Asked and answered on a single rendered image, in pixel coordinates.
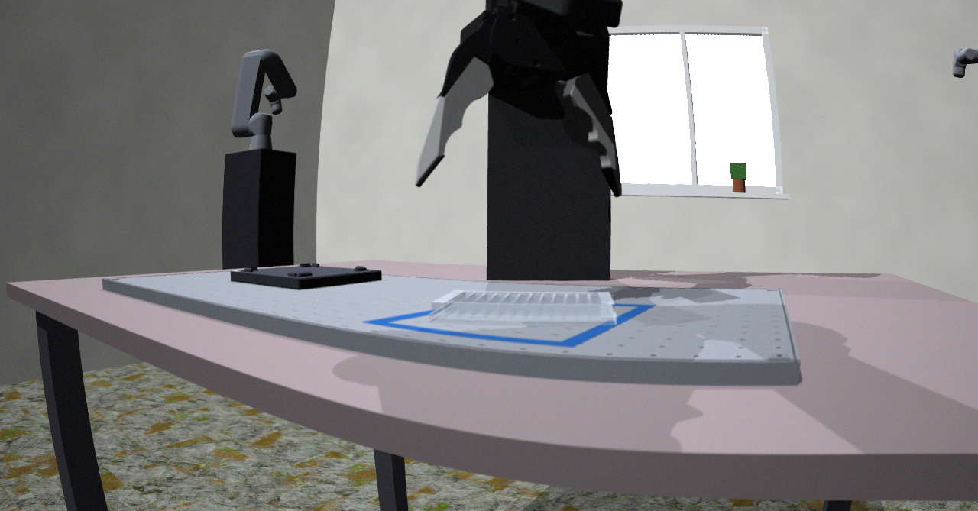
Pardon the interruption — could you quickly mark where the blue tape outline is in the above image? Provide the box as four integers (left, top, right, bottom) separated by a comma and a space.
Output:
364, 304, 656, 347

